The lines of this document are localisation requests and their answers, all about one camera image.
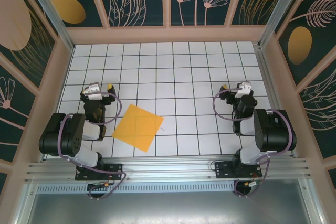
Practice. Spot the orange square paper sheet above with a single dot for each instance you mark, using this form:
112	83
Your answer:
137	128

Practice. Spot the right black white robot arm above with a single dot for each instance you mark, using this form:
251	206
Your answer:
273	132

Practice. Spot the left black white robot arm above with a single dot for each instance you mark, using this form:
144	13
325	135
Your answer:
52	134

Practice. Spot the grey metal sheet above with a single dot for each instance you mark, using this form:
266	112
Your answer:
168	208

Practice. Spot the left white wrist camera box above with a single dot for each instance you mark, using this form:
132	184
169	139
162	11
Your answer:
92	91

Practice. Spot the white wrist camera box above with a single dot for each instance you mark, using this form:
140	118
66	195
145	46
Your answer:
242	91
92	91

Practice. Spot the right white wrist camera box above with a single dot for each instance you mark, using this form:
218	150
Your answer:
242	91

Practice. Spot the aluminium side rail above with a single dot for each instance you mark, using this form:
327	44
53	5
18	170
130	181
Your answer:
267	82

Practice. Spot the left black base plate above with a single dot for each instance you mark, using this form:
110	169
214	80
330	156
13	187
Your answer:
115	171

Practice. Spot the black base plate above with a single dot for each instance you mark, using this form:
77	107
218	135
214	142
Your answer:
115	171
223	170

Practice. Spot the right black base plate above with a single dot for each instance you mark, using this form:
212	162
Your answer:
223	170

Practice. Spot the aluminium frame post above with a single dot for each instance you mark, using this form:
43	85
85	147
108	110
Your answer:
50	11
278	9

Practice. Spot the long aluminium mounting rail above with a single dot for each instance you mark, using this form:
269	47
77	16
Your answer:
168	169

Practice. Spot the aluminium frame profile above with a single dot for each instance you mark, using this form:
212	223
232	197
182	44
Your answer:
311	203
25	203

